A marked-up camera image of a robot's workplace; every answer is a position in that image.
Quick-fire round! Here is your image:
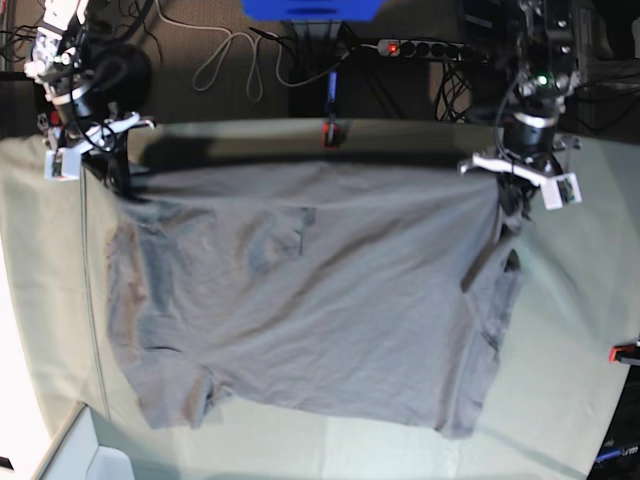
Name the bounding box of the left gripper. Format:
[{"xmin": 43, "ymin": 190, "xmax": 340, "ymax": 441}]
[{"xmin": 457, "ymin": 153, "xmax": 581, "ymax": 220}]

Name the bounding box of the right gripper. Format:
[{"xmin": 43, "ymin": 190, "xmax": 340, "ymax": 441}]
[{"xmin": 44, "ymin": 112, "xmax": 155, "ymax": 198}]

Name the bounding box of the grey t-shirt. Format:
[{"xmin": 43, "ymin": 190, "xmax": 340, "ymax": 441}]
[{"xmin": 108, "ymin": 162, "xmax": 524, "ymax": 439}]

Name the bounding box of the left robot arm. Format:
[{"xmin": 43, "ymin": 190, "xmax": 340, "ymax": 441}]
[{"xmin": 459, "ymin": 1, "xmax": 582, "ymax": 216}]

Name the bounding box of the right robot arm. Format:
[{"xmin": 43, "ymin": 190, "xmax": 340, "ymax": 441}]
[{"xmin": 24, "ymin": 1, "xmax": 155, "ymax": 197}]

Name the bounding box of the white power strip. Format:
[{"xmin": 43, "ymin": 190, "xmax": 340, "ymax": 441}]
[{"xmin": 376, "ymin": 39, "xmax": 489, "ymax": 63}]

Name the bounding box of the red black clamp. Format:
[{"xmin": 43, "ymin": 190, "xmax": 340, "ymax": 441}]
[{"xmin": 322, "ymin": 120, "xmax": 344, "ymax": 150}]

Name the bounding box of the red clamp right edge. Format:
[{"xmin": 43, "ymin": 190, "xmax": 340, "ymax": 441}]
[{"xmin": 609, "ymin": 342, "xmax": 640, "ymax": 367}]

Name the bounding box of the blue plastic crate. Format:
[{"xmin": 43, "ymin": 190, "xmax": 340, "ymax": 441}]
[{"xmin": 241, "ymin": 0, "xmax": 383, "ymax": 21}]

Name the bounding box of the white plastic bin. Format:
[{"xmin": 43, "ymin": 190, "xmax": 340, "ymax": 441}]
[{"xmin": 32, "ymin": 402, "xmax": 135, "ymax": 480}]

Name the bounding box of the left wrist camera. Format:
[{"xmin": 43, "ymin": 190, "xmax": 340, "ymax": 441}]
[{"xmin": 540, "ymin": 173, "xmax": 583, "ymax": 211}]

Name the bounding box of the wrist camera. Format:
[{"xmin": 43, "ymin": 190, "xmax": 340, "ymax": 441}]
[
  {"xmin": 540, "ymin": 173, "xmax": 583, "ymax": 211},
  {"xmin": 44, "ymin": 148, "xmax": 82, "ymax": 182}
]

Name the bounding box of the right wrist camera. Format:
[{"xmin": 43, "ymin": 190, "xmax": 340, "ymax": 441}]
[{"xmin": 44, "ymin": 148, "xmax": 82, "ymax": 182}]

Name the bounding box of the white cable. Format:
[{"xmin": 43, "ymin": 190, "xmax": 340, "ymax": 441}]
[{"xmin": 154, "ymin": 0, "xmax": 351, "ymax": 101}]

